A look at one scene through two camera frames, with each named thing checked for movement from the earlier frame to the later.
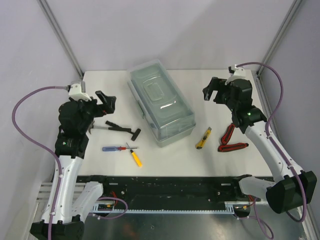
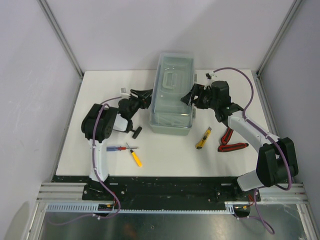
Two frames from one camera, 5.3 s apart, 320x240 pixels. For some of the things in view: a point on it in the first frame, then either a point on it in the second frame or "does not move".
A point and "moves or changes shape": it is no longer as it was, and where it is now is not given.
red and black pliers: (224, 147) does not move
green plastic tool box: (163, 104) moves or changes shape
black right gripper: (216, 84) -> (196, 91)
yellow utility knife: (201, 144) does not move
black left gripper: (108, 101) -> (145, 102)
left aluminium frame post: (50, 16) does not move
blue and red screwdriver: (114, 148) does not move
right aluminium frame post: (279, 35) does not move
